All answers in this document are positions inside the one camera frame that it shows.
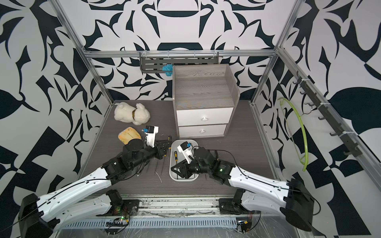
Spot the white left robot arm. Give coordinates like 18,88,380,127
18,137,172,238

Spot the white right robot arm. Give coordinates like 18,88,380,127
171,147,315,232

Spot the white storage tray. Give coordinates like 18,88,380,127
169,139,199,182

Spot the yellow tissue pack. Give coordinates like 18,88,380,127
118,127,141,145

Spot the white plush dog toy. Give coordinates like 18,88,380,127
114,102,150,126

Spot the grey wooden drawer cabinet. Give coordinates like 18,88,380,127
173,64,240,138

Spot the right controller board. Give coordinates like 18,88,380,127
236,220,252,234

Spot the controller board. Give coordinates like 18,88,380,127
236,220,252,234
105,216,130,228

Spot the teal cloth ball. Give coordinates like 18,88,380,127
162,64,173,76

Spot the left controller board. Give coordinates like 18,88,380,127
105,216,130,228

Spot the green hoop hanger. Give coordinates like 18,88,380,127
277,97,309,172

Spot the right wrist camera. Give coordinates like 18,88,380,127
177,141,194,164

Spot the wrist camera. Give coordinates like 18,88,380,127
142,126,159,148
177,141,194,164

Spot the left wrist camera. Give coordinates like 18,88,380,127
142,126,159,148

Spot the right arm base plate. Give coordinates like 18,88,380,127
218,198,261,215

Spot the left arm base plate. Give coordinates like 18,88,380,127
100,199,140,216

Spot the grey wall shelf rack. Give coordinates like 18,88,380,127
139,52,219,73

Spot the grey hook rail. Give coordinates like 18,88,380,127
293,71,364,158

